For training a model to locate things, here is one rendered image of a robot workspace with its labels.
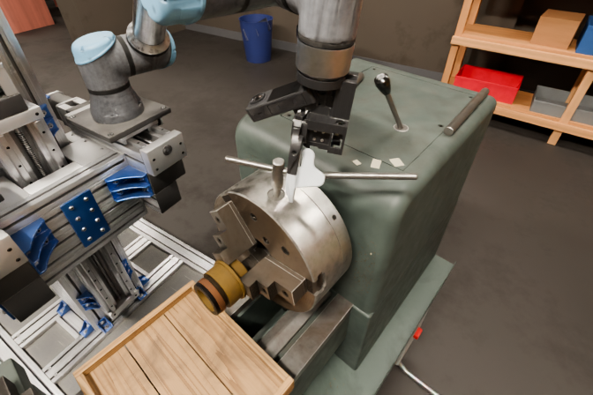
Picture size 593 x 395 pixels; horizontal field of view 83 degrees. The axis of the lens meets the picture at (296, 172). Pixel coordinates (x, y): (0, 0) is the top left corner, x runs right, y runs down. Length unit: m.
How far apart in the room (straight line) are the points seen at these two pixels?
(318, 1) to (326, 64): 0.07
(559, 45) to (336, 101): 3.14
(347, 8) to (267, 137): 0.45
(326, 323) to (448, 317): 1.22
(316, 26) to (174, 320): 0.75
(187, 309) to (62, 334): 1.04
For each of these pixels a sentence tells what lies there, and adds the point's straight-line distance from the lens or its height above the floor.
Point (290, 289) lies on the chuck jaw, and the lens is 0.65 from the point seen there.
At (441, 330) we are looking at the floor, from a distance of 2.00.
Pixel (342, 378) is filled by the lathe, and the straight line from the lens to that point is 1.21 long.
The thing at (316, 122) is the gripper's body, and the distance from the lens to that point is 0.48.
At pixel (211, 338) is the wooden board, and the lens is 0.89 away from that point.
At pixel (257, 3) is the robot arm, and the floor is 1.58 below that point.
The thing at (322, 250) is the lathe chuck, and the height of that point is 1.16.
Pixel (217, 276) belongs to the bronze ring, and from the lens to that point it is 0.68.
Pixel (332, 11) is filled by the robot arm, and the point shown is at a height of 1.58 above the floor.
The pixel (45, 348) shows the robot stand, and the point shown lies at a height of 0.21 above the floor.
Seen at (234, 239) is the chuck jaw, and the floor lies 1.14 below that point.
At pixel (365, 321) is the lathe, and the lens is 0.95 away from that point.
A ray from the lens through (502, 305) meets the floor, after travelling 2.22.
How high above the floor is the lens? 1.67
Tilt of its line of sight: 39 degrees down
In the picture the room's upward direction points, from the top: straight up
